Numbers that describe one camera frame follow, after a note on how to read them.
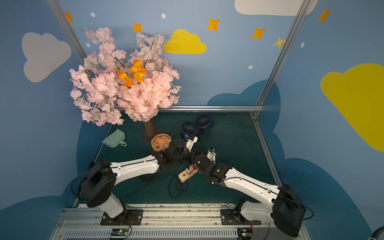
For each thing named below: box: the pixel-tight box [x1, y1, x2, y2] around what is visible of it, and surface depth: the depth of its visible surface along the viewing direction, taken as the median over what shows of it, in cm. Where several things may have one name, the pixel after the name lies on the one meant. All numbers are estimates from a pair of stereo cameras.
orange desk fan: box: [150, 133, 172, 152], surface depth 97 cm
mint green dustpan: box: [100, 128, 127, 148], surface depth 109 cm
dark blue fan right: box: [195, 113, 214, 131], surface depth 106 cm
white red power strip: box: [178, 164, 199, 183], surface depth 88 cm
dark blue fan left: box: [180, 121, 199, 139], surface depth 103 cm
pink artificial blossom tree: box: [69, 27, 182, 138], surface depth 65 cm
